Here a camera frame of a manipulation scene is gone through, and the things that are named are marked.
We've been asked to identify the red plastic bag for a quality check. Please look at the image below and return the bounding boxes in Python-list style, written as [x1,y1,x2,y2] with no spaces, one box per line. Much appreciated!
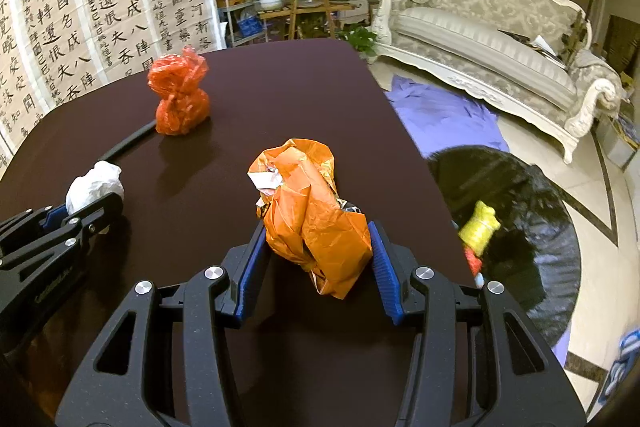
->
[148,46,210,136]

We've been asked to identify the orange plastic bag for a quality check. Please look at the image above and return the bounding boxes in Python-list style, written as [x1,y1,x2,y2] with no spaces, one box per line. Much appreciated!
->
[247,139,372,299]

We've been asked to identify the black bag lined trash bin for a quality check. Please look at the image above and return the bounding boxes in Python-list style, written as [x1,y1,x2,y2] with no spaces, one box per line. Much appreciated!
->
[427,145,582,346]

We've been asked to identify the papers on sofa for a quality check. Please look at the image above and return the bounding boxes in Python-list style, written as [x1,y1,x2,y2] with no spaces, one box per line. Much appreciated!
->
[500,30,565,67]

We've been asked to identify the blue slippers rack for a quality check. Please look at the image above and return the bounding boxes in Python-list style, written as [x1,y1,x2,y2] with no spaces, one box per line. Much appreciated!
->
[599,329,640,403]

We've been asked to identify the white paper ball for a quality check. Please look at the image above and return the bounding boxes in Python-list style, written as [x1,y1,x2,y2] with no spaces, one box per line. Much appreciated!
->
[65,160,125,215]

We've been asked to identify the wooden plant stand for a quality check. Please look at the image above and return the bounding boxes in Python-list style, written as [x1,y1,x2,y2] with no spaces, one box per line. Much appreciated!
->
[258,0,354,40]

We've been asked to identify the calligraphy wall scroll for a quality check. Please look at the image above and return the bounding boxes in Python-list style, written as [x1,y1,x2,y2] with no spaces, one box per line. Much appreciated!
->
[1,0,224,162]

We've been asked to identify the red scrap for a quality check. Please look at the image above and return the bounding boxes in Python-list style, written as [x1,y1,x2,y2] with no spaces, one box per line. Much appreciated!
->
[464,246,483,277]

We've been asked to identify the dark maroon tablecloth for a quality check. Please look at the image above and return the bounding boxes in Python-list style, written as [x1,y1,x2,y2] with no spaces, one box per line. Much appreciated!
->
[18,39,471,426]

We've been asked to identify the ornate white sofa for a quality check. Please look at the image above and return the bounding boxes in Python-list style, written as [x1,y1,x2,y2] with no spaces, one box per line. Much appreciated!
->
[368,0,624,164]

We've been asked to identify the metal shelf with blue crate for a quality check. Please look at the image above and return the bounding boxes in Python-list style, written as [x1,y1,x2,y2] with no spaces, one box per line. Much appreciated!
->
[216,0,267,48]

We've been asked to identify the purple cloth on floor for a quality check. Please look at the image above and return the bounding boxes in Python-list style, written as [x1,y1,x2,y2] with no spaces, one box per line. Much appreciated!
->
[386,76,570,363]

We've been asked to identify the small floor plant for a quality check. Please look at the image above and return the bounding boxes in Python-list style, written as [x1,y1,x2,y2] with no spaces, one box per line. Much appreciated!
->
[337,24,376,56]

